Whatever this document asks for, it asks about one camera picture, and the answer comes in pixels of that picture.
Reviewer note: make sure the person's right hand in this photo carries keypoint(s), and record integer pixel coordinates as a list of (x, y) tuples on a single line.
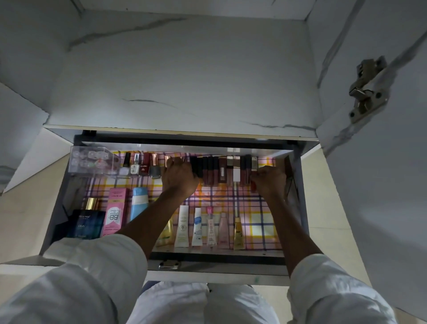
[(272, 183)]

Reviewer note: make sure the person's left hand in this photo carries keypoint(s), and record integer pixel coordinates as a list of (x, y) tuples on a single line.
[(178, 182)]

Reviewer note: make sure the person's left fingers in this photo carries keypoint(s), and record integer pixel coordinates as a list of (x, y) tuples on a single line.
[(176, 164)]

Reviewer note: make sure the person's right fingers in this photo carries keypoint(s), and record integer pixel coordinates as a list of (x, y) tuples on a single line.
[(258, 177)]

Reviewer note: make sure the row of dark lip gloss tubes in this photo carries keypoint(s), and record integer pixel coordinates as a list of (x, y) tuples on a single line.
[(220, 172)]

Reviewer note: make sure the person's right forearm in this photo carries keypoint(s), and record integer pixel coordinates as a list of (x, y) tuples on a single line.
[(293, 233)]

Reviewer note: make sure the person's left forearm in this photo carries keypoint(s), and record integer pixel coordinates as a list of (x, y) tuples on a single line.
[(143, 223)]

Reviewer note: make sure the grey nail polish bottle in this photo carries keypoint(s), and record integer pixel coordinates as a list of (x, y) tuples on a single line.
[(154, 170)]

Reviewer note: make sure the dark red nail polish bottle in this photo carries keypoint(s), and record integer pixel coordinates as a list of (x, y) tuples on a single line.
[(144, 165)]

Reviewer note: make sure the silver glitter nail polish bottle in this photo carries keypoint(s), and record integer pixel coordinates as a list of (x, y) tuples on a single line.
[(134, 167)]

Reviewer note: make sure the plaid drawer liner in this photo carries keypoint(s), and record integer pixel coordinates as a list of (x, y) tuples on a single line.
[(257, 220)]

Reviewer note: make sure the white nail polish bottle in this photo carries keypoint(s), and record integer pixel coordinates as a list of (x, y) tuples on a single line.
[(124, 170)]

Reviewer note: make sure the blue and white tube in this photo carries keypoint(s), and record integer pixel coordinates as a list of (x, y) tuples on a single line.
[(138, 203)]

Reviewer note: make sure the gold tube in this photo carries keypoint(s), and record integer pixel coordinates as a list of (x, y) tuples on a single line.
[(238, 233)]

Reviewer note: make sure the white tube with green print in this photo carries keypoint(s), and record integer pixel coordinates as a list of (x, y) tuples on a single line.
[(182, 228)]

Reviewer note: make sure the pale pink tube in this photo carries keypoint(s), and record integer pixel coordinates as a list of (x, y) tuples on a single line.
[(223, 232)]

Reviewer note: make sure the white tube with blue label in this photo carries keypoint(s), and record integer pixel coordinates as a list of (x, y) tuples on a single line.
[(197, 228)]

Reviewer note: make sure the clear tube with pink cap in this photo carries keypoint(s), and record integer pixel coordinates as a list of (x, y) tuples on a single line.
[(210, 227)]

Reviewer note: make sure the yellow tube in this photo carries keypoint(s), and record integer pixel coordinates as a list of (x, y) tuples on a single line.
[(165, 233)]

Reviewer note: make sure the pink cream box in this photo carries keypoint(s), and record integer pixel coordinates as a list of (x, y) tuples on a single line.
[(115, 212)]

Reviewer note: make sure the grey metal drawer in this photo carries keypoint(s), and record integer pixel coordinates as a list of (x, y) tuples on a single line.
[(226, 255)]

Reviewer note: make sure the clear acrylic organizer box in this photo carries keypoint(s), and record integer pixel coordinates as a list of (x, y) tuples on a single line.
[(90, 162)]

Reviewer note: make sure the white marble-pattern cabinet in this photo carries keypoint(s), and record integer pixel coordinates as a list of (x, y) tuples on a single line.
[(186, 73)]

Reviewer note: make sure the gold-capped perfume bottle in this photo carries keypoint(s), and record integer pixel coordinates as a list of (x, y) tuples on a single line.
[(90, 203)]

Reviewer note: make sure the metal drawer latch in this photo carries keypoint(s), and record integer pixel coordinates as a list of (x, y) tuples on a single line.
[(169, 265)]

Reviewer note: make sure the dark blue perfume box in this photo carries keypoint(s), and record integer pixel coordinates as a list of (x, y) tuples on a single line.
[(83, 223)]

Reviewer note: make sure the white marble-pattern cabinet door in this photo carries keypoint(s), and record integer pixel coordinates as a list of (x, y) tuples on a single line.
[(383, 187)]

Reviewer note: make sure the metal cabinet hinge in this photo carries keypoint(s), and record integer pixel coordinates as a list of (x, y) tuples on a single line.
[(365, 90)]

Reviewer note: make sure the person's white trousers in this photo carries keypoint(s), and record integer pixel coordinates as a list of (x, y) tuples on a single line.
[(200, 305)]

